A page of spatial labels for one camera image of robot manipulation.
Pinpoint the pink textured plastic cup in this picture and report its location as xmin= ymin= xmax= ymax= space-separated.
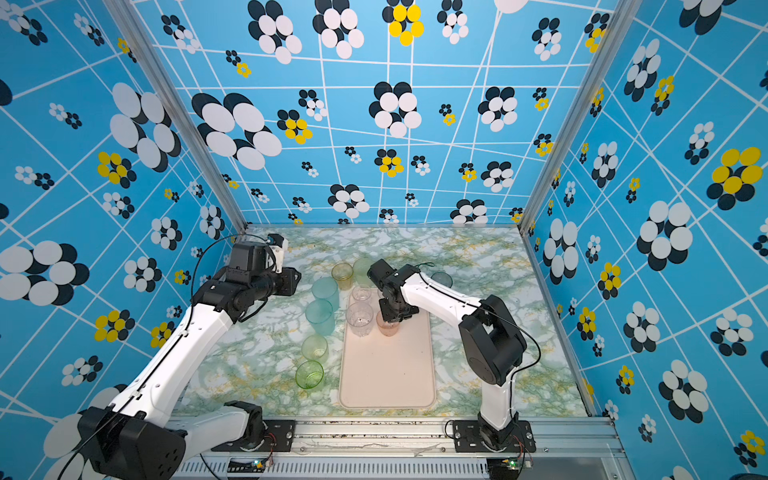
xmin=376 ymin=311 xmax=400 ymax=337

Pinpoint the large clear plastic cup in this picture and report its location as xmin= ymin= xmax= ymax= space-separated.
xmin=346 ymin=301 xmax=374 ymax=337

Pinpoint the small clear glass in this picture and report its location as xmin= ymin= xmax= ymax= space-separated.
xmin=351 ymin=287 xmax=373 ymax=302

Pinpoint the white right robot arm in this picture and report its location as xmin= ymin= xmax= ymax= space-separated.
xmin=367 ymin=259 xmax=528 ymax=450

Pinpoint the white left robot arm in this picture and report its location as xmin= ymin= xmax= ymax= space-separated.
xmin=70 ymin=233 xmax=301 ymax=479

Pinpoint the pale pink plastic tray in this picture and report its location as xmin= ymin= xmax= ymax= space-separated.
xmin=339 ymin=288 xmax=436 ymax=410

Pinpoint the light green textured cup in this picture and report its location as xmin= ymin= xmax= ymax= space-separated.
xmin=353 ymin=256 xmax=375 ymax=288

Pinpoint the dark grey plastic cup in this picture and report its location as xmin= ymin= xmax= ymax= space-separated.
xmin=431 ymin=271 xmax=453 ymax=288

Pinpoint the amber yellow plastic cup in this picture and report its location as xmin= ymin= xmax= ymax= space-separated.
xmin=331 ymin=262 xmax=354 ymax=291

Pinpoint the teal textured cup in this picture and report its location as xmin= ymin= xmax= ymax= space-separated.
xmin=311 ymin=276 xmax=340 ymax=311
xmin=304 ymin=299 xmax=335 ymax=336

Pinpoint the teal textured cup near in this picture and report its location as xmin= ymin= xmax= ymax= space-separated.
xmin=304 ymin=299 xmax=335 ymax=336

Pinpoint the pale green plastic cup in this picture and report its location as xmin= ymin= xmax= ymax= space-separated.
xmin=301 ymin=334 xmax=329 ymax=364

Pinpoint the bright green plastic cup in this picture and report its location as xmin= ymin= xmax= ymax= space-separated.
xmin=294 ymin=360 xmax=325 ymax=390

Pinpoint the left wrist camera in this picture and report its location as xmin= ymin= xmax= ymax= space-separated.
xmin=266 ymin=233 xmax=288 ymax=273

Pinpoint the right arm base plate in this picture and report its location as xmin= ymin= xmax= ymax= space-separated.
xmin=447 ymin=420 xmax=537 ymax=455

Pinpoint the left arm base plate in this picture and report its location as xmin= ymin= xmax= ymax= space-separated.
xmin=212 ymin=419 xmax=297 ymax=453

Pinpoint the aluminium front rail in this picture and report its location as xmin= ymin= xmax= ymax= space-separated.
xmin=169 ymin=417 xmax=636 ymax=479

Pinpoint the left aluminium corner post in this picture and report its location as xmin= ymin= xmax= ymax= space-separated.
xmin=104 ymin=1 xmax=247 ymax=234

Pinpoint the aluminium corner post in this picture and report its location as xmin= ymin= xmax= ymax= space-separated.
xmin=519 ymin=0 xmax=642 ymax=233
xmin=104 ymin=1 xmax=247 ymax=234

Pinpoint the right aluminium corner post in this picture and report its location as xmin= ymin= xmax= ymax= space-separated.
xmin=519 ymin=0 xmax=642 ymax=233

